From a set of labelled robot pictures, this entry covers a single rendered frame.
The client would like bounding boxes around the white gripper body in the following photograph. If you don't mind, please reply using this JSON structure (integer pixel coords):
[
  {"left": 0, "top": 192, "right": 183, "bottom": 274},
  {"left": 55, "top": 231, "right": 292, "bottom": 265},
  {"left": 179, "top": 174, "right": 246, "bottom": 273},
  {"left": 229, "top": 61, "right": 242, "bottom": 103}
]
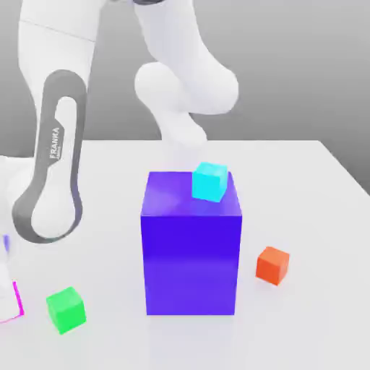
[{"left": 0, "top": 255, "right": 22, "bottom": 321}]

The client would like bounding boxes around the small magenta cube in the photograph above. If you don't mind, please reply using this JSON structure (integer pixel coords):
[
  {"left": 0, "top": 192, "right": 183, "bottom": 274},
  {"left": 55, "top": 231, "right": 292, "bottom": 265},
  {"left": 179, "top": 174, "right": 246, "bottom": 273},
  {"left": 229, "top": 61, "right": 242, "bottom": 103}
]
[{"left": 0, "top": 279, "right": 26, "bottom": 324}]

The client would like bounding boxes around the small green cube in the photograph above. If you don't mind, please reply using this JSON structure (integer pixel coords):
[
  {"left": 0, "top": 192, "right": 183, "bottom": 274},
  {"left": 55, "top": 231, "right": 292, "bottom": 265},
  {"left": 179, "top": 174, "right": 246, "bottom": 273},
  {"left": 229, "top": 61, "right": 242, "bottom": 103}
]
[{"left": 46, "top": 286, "right": 87, "bottom": 335}]

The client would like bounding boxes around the small cyan cube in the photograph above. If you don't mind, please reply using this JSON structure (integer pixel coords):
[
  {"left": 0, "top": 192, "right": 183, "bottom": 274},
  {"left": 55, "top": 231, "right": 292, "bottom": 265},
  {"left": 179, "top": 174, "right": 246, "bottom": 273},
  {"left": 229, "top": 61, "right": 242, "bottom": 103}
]
[{"left": 192, "top": 161, "right": 228, "bottom": 203}]

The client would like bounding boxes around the small orange cube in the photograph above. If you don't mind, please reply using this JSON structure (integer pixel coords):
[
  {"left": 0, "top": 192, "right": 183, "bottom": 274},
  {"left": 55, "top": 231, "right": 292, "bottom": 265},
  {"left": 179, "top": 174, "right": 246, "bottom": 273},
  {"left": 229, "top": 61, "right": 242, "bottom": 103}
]
[{"left": 255, "top": 246, "right": 291, "bottom": 286}]

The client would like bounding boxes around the large purple box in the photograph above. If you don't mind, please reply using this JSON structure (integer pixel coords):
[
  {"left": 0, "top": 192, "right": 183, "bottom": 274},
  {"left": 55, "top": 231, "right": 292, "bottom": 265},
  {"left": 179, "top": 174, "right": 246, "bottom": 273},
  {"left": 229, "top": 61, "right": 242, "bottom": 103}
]
[{"left": 140, "top": 171, "right": 243, "bottom": 317}]

